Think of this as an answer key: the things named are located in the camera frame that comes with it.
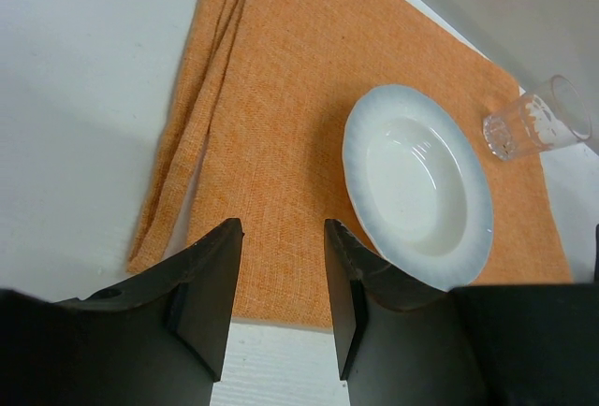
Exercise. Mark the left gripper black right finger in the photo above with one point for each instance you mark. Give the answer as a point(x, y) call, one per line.
point(401, 342)

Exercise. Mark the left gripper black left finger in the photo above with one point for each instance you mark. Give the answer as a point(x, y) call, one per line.
point(157, 338)

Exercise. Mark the white paper plate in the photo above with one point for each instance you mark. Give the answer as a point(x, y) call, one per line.
point(417, 187)

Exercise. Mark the clear plastic cup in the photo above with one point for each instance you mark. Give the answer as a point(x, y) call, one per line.
point(549, 117)

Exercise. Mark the orange cloth napkin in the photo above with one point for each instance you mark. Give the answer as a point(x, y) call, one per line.
point(255, 131)

